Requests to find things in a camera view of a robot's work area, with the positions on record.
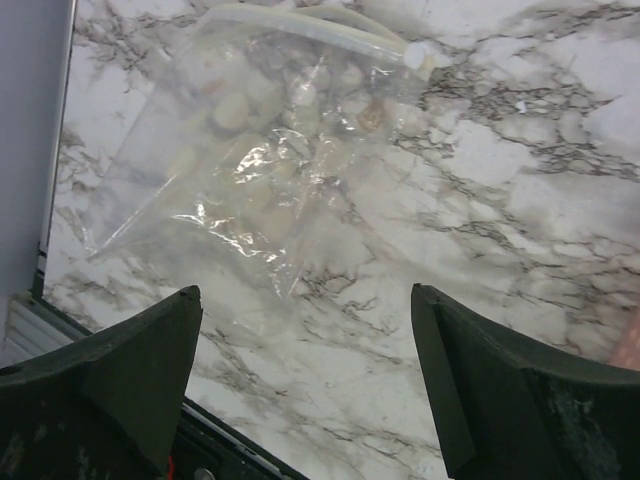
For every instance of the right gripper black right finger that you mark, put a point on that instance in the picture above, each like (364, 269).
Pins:
(507, 406)

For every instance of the pink plastic basket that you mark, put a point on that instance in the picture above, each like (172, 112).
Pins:
(626, 354)

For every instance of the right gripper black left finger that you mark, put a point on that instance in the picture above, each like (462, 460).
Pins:
(106, 406)

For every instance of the left aluminium frame rail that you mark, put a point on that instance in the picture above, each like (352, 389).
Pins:
(36, 39)

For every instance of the clear zip top bag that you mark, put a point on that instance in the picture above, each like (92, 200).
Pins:
(254, 121)

